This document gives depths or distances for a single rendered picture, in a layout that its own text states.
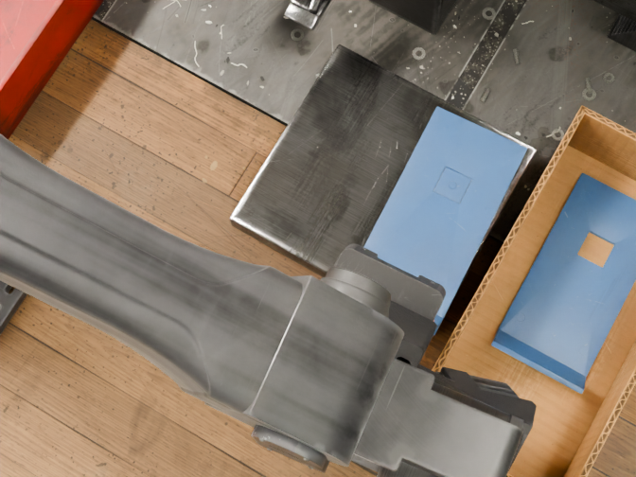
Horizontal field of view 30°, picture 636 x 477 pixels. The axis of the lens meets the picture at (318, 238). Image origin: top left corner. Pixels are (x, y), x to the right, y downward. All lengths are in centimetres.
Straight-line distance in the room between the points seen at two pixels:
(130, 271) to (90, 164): 43
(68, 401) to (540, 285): 35
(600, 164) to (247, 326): 46
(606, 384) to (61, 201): 50
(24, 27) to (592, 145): 44
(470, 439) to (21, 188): 24
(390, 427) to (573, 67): 44
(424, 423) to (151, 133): 42
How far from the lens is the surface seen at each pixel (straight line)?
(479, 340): 87
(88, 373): 88
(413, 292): 69
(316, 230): 86
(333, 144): 88
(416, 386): 58
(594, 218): 90
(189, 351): 50
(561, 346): 87
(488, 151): 84
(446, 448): 58
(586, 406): 87
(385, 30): 94
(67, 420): 88
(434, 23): 92
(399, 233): 82
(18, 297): 89
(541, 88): 93
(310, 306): 52
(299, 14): 85
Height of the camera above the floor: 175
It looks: 75 degrees down
